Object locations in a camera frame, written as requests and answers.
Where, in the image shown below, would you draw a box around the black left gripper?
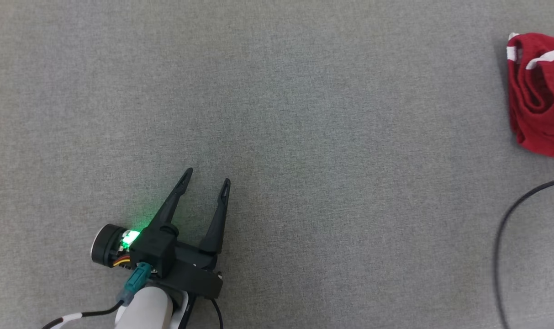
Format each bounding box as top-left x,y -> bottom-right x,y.
147,167 -> 232,300

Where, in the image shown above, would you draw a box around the red shorts with Bulls print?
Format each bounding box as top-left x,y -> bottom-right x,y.
507,32 -> 554,159

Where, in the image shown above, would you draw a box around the grey fabric sofa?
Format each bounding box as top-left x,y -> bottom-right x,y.
0,0 -> 554,329

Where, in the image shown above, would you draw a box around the thin black cable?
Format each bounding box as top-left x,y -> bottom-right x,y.
211,297 -> 224,329

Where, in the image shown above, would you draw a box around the right camera cable, teal plug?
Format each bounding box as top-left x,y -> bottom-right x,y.
494,177 -> 554,329

